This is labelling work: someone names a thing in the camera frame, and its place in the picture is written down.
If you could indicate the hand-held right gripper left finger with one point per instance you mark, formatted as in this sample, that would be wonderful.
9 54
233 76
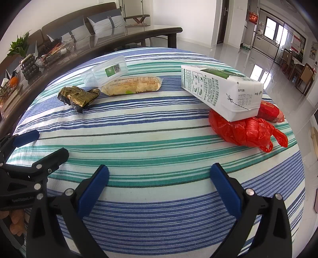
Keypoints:
94 191

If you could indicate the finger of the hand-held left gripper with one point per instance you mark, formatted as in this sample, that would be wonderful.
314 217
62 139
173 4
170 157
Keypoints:
26 137
49 161

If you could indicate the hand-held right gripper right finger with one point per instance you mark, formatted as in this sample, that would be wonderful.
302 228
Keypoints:
226 188

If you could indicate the red plastic bag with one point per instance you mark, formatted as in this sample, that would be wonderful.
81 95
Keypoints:
243 131

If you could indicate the gold black wrapper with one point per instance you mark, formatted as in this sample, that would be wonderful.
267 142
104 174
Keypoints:
74 98

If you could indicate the red sausage packet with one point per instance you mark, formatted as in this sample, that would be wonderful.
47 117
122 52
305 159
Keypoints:
270 111

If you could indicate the white milk carton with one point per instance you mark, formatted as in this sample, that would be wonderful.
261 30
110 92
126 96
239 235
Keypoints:
218 91

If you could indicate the clear plastic box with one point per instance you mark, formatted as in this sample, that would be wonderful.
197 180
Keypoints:
104 72

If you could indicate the beige food packet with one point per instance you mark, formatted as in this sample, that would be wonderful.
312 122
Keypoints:
131 85

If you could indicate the person's left hand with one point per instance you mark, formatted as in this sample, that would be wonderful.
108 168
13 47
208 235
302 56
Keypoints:
17 223

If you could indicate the small basket with orange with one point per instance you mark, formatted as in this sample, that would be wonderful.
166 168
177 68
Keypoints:
12 83

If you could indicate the potted plant in black vase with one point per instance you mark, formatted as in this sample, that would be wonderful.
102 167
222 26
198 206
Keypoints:
29 67

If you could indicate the striped tablecloth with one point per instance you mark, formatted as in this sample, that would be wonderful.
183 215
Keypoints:
154 148

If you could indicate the glass snack tray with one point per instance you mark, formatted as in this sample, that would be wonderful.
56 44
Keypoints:
56 53

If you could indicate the grey white pillow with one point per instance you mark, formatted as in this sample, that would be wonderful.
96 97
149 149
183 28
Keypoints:
78 32
106 21

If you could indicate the brown sofa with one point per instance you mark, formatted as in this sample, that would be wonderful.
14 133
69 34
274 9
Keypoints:
64 22

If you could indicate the wooden dining chair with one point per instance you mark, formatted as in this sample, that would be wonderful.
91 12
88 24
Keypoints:
287 60
305 79

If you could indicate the green white box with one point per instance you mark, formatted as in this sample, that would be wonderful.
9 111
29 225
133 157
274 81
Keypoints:
246 47

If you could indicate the dark wooden coffee table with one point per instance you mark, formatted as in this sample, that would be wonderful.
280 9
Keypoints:
139 34

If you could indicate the dark wooden door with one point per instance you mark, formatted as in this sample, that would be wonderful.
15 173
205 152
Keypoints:
222 22

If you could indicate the wall picture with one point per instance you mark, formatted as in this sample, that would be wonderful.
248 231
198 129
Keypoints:
313 50

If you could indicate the red wall hanging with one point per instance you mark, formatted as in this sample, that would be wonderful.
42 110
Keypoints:
251 16

